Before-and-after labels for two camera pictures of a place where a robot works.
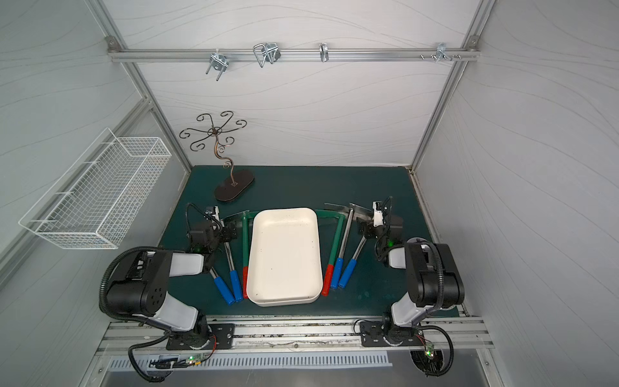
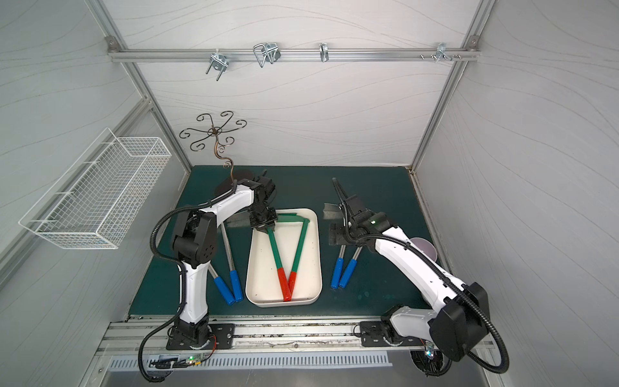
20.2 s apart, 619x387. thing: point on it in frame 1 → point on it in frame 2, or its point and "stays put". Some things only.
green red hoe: (329, 274) → (293, 218)
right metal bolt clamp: (442, 53) stays put
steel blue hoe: (234, 275) stays put
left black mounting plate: (209, 337) stays put
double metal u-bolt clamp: (268, 51) stays put
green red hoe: (246, 218) → (284, 286)
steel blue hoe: (351, 265) stays put
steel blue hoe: (339, 261) stays put
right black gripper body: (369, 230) → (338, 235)
